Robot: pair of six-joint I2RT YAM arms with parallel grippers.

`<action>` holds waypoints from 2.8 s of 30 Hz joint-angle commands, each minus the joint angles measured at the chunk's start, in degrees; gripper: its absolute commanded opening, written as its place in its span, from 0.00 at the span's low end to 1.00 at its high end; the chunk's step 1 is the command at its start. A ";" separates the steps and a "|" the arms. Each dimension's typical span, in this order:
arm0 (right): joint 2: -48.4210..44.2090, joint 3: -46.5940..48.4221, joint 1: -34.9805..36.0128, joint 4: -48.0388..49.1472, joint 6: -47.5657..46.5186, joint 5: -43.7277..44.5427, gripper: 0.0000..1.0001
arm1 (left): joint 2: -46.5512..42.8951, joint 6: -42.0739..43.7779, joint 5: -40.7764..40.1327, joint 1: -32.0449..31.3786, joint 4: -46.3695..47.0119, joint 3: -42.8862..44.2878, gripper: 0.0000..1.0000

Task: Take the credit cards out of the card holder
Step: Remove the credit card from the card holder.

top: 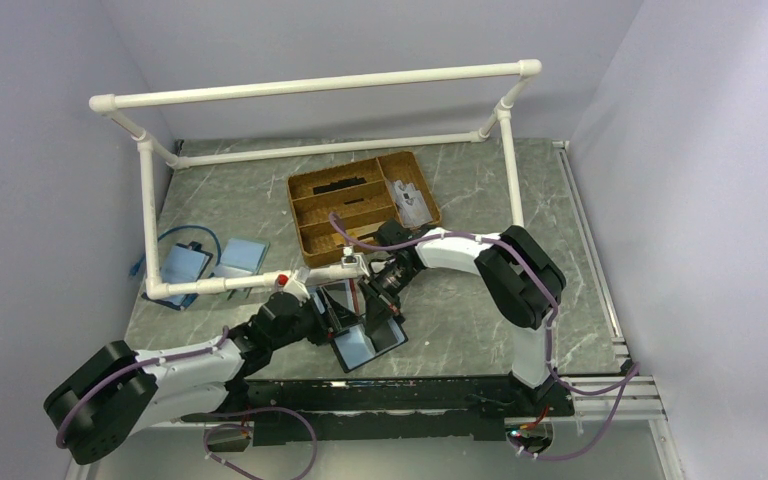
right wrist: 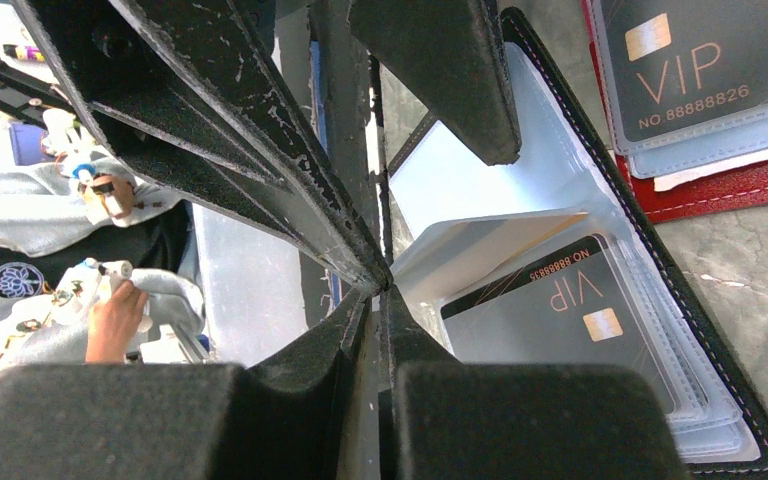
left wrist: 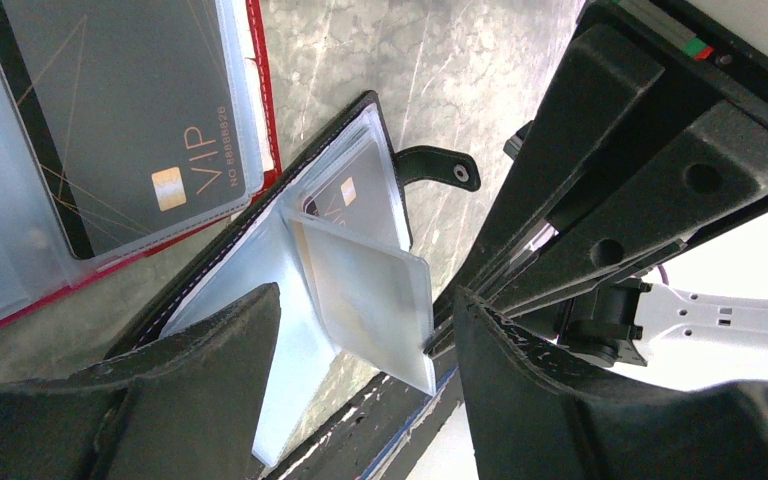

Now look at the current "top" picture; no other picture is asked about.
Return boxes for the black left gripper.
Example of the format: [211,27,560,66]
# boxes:
[270,285,363,350]

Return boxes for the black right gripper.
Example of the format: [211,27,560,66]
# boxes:
[357,261,420,337]

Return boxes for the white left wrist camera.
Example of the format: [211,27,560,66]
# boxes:
[275,267,310,303]

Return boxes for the blue cable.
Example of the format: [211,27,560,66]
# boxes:
[128,224,224,278]

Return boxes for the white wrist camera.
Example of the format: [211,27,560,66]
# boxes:
[340,246,370,276]
[275,267,310,303]

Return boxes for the blue card left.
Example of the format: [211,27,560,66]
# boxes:
[153,242,213,311]

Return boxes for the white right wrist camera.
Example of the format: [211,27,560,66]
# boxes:
[340,246,370,276]

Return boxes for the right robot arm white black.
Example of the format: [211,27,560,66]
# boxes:
[360,220,566,415]

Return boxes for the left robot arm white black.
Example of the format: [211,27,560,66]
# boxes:
[43,287,365,465]

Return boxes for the grey cards in tray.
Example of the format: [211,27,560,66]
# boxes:
[388,180,432,228]

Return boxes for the gold card in tray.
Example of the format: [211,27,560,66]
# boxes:
[331,222,383,246]

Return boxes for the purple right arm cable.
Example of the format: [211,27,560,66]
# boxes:
[327,211,642,463]

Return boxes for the brown woven divided tray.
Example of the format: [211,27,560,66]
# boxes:
[287,151,442,267]

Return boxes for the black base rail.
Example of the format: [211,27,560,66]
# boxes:
[180,374,574,446]

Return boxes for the white PVC pipe frame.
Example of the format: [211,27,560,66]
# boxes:
[89,59,543,300]

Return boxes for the black card in tray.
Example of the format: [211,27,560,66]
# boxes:
[312,176,367,195]

